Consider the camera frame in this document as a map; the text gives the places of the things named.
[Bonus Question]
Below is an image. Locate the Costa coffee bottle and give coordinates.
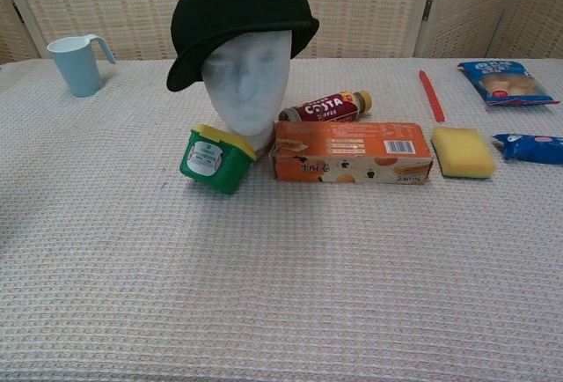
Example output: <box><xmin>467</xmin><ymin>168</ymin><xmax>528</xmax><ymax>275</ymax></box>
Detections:
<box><xmin>278</xmin><ymin>89</ymin><xmax>374</xmax><ymax>124</ymax></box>

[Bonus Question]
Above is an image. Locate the beige folding screen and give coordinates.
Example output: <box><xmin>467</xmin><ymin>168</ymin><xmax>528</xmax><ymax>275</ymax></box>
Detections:
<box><xmin>0</xmin><ymin>0</ymin><xmax>563</xmax><ymax>65</ymax></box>

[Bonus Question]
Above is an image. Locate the small blue snack packet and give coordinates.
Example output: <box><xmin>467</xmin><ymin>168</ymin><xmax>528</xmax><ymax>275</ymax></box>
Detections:
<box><xmin>491</xmin><ymin>133</ymin><xmax>563</xmax><ymax>164</ymax></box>

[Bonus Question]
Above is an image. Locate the light blue plastic mug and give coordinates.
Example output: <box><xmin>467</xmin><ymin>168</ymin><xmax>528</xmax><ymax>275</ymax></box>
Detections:
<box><xmin>47</xmin><ymin>33</ymin><xmax>117</xmax><ymax>98</ymax></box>

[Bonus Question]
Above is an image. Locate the black baseball cap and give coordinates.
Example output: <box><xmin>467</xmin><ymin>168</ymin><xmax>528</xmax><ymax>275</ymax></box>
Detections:
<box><xmin>165</xmin><ymin>0</ymin><xmax>320</xmax><ymax>92</ymax></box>

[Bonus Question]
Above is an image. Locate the blue biscuit bag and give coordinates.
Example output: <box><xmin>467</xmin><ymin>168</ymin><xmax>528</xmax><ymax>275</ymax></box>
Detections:
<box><xmin>457</xmin><ymin>60</ymin><xmax>562</xmax><ymax>107</ymax></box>

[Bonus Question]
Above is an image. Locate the white foam mannequin head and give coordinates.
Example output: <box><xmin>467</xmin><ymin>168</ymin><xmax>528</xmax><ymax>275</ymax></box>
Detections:
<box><xmin>201</xmin><ymin>30</ymin><xmax>294</xmax><ymax>149</ymax></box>

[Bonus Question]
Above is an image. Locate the red pen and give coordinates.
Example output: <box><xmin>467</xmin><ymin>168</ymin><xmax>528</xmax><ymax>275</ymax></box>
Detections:
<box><xmin>419</xmin><ymin>70</ymin><xmax>446</xmax><ymax>124</ymax></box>

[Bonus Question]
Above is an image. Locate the green tub with yellow lid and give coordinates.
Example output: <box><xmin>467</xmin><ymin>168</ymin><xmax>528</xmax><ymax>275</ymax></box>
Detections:
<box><xmin>179</xmin><ymin>123</ymin><xmax>258</xmax><ymax>195</ymax></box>

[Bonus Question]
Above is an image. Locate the white woven tablecloth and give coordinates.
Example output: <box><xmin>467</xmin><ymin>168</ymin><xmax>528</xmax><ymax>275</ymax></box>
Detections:
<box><xmin>0</xmin><ymin>56</ymin><xmax>563</xmax><ymax>382</ymax></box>

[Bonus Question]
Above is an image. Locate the orange biscuit box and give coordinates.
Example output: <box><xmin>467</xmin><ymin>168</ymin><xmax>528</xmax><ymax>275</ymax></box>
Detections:
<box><xmin>267</xmin><ymin>120</ymin><xmax>435</xmax><ymax>186</ymax></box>

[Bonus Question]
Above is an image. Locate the yellow sponge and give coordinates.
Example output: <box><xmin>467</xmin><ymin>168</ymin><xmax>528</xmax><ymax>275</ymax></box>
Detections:
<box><xmin>430</xmin><ymin>126</ymin><xmax>497</xmax><ymax>180</ymax></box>

